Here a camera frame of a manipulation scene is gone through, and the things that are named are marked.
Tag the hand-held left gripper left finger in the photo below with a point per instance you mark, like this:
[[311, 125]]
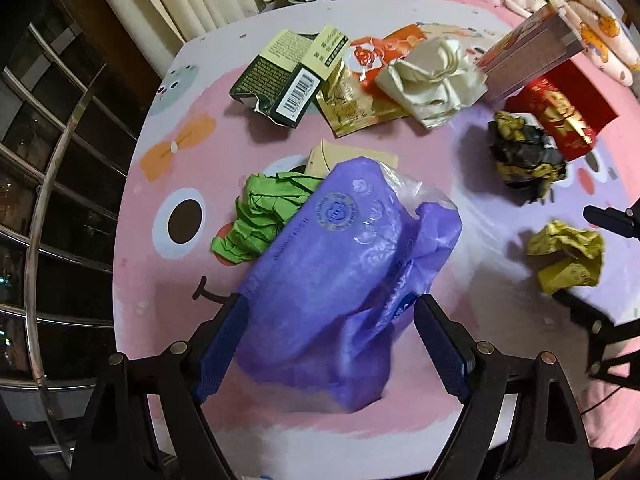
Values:
[[222, 355]]

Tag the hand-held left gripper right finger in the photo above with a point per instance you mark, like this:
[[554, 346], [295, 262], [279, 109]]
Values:
[[445, 350]]

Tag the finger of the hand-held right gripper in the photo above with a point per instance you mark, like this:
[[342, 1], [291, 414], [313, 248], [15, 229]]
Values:
[[612, 220], [585, 312]]

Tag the yellow paper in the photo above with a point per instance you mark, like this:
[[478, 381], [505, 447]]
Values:
[[565, 255]]

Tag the red gold-print packet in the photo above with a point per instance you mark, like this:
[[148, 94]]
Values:
[[555, 105]]

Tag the purple plastic bag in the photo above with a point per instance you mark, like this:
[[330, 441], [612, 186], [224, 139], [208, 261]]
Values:
[[325, 270]]

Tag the cream paper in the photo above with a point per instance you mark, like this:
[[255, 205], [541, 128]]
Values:
[[430, 80]]

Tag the white tablecloth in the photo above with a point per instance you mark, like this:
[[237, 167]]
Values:
[[165, 270]]

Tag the black and gold crumpled wrapper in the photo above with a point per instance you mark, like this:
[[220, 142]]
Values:
[[525, 155]]

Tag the green crumpled paper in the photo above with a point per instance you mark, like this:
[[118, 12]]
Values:
[[255, 220]]

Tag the brown cardboard box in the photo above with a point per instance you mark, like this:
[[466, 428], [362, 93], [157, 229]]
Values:
[[530, 55]]

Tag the animal print blanket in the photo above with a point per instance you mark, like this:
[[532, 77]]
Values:
[[600, 30]]

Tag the beige paper envelope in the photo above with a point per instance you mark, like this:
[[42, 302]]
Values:
[[325, 155]]

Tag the metal window railing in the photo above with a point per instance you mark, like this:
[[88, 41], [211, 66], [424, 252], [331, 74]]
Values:
[[55, 160]]

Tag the gold foil packet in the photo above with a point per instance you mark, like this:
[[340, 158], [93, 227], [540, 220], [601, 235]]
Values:
[[350, 110]]

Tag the dark green barcode carton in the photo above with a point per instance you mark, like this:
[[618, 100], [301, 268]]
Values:
[[300, 90]]

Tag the orange snack packet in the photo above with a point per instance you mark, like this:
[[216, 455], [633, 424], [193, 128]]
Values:
[[370, 60]]

